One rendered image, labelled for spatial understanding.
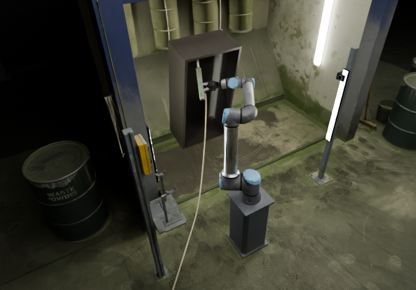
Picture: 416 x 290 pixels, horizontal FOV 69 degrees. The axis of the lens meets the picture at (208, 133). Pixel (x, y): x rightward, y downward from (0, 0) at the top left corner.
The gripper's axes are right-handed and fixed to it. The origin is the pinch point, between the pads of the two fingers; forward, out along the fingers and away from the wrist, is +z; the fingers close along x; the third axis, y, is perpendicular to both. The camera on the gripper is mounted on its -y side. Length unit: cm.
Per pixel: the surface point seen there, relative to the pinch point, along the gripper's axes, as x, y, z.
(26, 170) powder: -54, -33, 161
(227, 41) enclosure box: 40, 0, -33
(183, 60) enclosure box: 19.0, -27.6, 7.3
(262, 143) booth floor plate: -52, 147, -54
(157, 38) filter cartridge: 93, 73, 54
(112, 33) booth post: 16, -103, 37
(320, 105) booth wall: -9, 174, -147
